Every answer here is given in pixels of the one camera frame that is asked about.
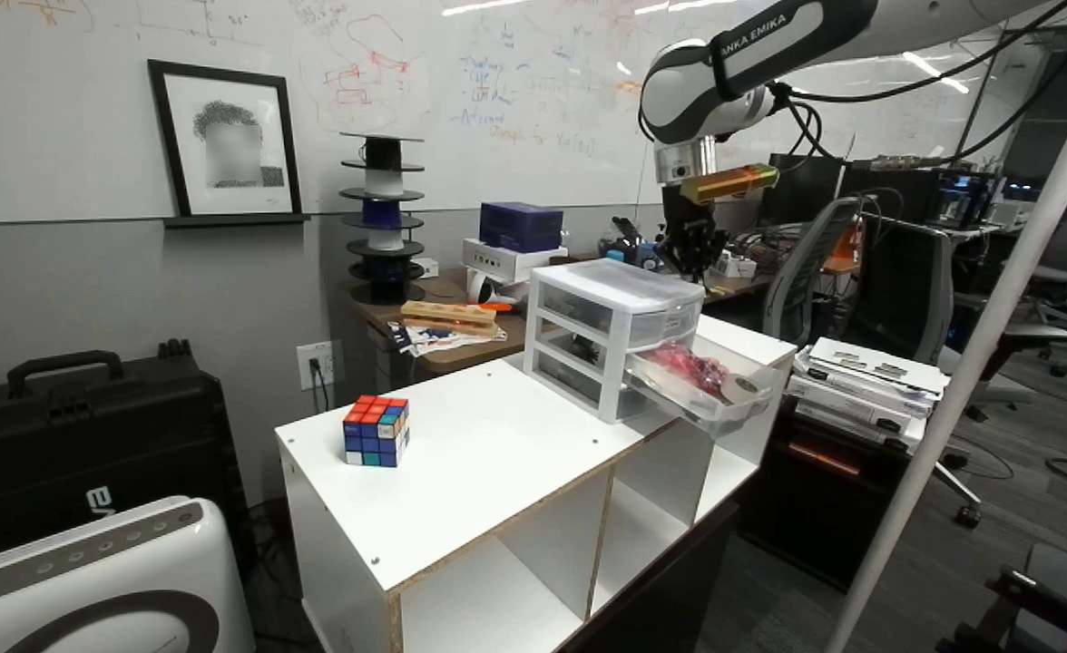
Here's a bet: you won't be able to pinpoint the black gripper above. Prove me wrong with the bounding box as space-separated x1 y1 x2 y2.
658 179 733 287

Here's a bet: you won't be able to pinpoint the clear plastic drawer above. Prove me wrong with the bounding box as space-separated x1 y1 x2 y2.
623 334 794 428

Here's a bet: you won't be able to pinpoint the white plastic drawer unit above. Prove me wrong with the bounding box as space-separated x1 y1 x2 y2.
522 258 708 428

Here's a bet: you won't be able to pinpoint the bag with red contents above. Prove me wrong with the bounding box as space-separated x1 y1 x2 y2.
652 340 736 407

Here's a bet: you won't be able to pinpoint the purple box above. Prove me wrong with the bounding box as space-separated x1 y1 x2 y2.
477 199 565 253

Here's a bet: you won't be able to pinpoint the white cardboard box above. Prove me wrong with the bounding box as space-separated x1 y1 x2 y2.
457 235 565 289

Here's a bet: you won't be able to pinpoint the stack of white booklets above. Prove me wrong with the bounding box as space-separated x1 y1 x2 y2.
788 334 955 437

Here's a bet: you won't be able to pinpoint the black computer monitor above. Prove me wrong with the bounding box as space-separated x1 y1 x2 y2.
772 153 1020 235

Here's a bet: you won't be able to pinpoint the wooden brush block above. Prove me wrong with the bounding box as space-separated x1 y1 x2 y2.
398 298 500 329

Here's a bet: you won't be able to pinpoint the white paper sheets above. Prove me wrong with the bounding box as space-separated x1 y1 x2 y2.
393 317 516 364

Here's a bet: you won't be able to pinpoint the black storage bin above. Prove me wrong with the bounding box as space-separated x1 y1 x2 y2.
736 396 929 593

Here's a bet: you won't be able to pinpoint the white shelf table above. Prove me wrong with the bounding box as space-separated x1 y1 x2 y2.
274 317 800 653

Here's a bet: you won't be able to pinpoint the white pvc pole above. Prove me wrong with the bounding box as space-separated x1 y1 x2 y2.
824 58 1067 653

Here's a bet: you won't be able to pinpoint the black spool stack stand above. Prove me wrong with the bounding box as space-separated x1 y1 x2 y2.
339 111 433 306

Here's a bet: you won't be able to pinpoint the brown wooden desk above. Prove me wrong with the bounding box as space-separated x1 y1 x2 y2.
356 270 532 393

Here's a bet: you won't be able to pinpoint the grey office chair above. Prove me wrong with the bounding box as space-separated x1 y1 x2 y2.
917 196 1067 531

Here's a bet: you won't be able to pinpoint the rubiks cube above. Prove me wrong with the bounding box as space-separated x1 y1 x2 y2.
343 393 416 471

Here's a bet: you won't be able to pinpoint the black framed picture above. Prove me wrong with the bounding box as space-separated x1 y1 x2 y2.
145 53 310 228

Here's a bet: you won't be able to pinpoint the black tripod base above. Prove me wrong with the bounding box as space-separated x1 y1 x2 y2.
937 561 1067 653

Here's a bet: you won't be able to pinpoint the black hard case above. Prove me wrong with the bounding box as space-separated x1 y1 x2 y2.
0 338 246 573

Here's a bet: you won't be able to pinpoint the whiteboard with writing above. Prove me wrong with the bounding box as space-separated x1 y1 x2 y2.
0 0 802 228

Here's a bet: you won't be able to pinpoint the white rounded appliance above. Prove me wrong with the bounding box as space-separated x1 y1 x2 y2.
0 492 259 653

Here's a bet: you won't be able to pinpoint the white wall outlet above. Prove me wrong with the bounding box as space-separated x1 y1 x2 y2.
294 338 339 393

